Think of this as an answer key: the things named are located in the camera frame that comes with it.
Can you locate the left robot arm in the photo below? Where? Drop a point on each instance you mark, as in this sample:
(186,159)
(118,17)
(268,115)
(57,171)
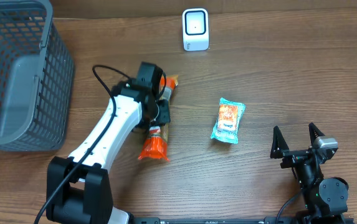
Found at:
(78,187)

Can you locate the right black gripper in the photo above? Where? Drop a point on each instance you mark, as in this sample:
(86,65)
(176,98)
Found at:
(280,148)

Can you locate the small orange snack box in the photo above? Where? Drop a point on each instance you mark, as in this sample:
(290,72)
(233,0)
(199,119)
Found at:
(227,119)

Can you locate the teal wet wipes pack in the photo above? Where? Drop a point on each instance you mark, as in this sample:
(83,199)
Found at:
(227,136)

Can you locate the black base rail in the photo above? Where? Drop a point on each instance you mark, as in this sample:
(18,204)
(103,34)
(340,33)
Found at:
(266,220)

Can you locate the grey plastic mesh basket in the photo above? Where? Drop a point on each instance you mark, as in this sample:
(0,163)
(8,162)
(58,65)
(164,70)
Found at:
(36,78)

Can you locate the orange spaghetti packet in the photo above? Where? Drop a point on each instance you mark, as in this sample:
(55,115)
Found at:
(156,144)

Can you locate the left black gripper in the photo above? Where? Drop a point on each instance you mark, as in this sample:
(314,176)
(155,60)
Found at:
(163,111)

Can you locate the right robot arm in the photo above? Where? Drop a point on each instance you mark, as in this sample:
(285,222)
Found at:
(325,199)

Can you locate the white barcode scanner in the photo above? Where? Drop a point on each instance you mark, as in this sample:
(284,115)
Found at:
(195,23)

